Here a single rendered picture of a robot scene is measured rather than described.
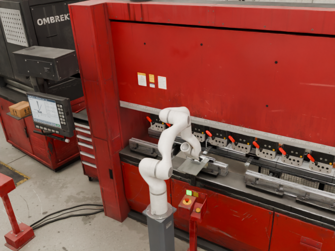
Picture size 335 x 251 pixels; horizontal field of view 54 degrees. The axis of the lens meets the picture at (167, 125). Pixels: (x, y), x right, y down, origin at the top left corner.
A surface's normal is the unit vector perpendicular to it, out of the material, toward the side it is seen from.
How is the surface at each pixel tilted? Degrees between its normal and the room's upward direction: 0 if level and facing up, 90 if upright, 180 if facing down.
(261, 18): 90
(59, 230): 0
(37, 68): 90
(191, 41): 90
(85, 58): 90
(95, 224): 0
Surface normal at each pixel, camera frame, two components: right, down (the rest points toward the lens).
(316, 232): -0.52, 0.42
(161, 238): 0.09, 0.46
